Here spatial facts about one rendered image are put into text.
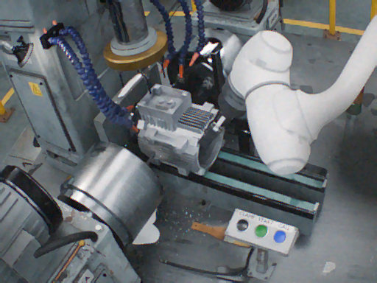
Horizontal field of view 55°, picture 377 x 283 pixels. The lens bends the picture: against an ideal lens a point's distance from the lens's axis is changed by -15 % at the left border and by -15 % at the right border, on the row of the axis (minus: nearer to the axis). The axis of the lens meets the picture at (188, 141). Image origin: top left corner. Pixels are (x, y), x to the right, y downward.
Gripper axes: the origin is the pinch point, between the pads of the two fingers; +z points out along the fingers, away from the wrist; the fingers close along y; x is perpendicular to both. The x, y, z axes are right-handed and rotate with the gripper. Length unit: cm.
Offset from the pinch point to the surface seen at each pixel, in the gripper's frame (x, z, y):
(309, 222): 39.6, 3.5, 1.1
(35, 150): -75, 122, -11
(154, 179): -5.0, 5.0, 16.5
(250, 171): 17.1, 13.8, -9.1
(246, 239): 21.1, -6.3, 22.2
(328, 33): 42, 102, -250
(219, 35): -16.0, 2.7, -40.5
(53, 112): -43.5, 18.1, 12.4
